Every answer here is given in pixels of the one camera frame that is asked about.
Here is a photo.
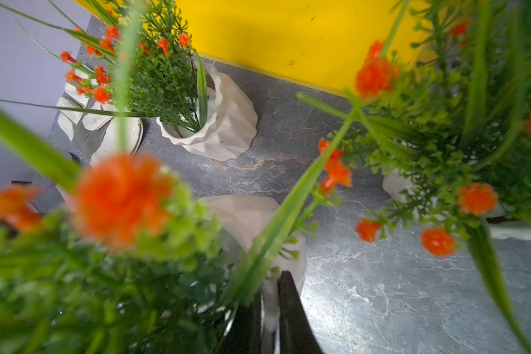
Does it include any yellow rack with shelves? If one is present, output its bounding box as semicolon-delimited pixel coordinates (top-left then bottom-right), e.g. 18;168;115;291
72;0;430;96

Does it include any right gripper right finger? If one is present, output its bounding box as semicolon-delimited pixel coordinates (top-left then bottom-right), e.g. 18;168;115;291
278;271;322;354

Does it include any beige gardening glove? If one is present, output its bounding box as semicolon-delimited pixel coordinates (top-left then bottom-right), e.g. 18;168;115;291
57;83;119;165

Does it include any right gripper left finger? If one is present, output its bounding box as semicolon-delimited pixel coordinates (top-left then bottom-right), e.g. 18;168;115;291
218;291;262;354

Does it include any orange flower pot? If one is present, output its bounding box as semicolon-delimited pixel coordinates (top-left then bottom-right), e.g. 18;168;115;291
0;0;259;162
299;1;531;353
0;0;412;354

